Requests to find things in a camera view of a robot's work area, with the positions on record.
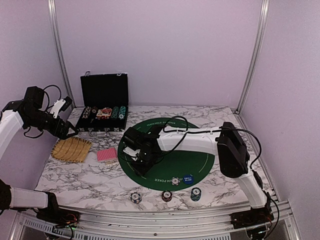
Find green chips row in case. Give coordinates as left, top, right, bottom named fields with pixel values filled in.
left=110, top=106, right=120, bottom=120

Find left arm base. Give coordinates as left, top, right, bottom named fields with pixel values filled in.
left=36, top=208, right=80, bottom=228

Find left aluminium frame post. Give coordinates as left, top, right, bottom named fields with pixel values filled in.
left=47, top=0, right=76, bottom=108

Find teal chips row in case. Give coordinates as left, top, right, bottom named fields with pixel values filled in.
left=118, top=106, right=126, bottom=120

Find black poker chip case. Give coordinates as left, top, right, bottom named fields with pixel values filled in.
left=76, top=73, right=129, bottom=133

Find woven bamboo tray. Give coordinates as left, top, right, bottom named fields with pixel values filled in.
left=50, top=136, right=92, bottom=163

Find red black chip stack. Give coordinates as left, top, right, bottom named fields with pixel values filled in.
left=161, top=191, right=173, bottom=202

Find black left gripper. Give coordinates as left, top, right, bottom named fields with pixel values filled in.
left=25, top=110, right=78, bottom=140

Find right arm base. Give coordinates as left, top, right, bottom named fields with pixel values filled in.
left=230, top=205, right=275, bottom=229

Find brown chips in case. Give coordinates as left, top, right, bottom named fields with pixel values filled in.
left=91, top=106, right=98, bottom=114

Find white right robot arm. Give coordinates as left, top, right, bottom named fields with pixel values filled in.
left=123, top=122, right=268, bottom=224

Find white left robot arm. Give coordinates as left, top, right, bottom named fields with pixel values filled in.
left=0, top=99, right=78, bottom=223

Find aluminium front rail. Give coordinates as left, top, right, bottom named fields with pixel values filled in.
left=4, top=200, right=302, bottom=240

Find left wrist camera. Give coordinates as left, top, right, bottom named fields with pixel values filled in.
left=50, top=96, right=73, bottom=119

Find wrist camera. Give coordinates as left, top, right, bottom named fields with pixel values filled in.
left=50, top=96, right=73, bottom=119
left=123, top=127, right=147, bottom=158

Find blue small blind button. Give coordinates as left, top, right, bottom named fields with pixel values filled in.
left=182, top=174, right=195, bottom=185

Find red-backed card deck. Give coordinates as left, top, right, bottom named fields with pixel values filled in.
left=96, top=147, right=118, bottom=162

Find aluminium frame post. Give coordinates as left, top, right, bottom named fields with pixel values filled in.
left=47, top=0, right=76, bottom=108
left=234, top=0, right=270, bottom=115

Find blue white chip stack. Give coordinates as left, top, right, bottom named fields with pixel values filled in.
left=130, top=192, right=142, bottom=204

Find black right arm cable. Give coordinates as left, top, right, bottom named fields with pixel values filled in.
left=117, top=115, right=281, bottom=226

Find round green poker mat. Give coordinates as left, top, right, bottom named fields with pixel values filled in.
left=117, top=117, right=216, bottom=192

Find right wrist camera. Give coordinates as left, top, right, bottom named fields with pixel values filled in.
left=123, top=127, right=147, bottom=158

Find card deck in case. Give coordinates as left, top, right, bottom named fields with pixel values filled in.
left=96, top=109, right=111, bottom=119

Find blue chips in case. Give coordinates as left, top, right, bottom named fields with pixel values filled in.
left=81, top=106, right=91, bottom=119

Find blue gold card box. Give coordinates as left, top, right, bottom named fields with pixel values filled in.
left=105, top=160, right=119, bottom=167

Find right aluminium frame post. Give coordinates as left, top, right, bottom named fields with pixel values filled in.
left=234, top=0, right=270, bottom=115

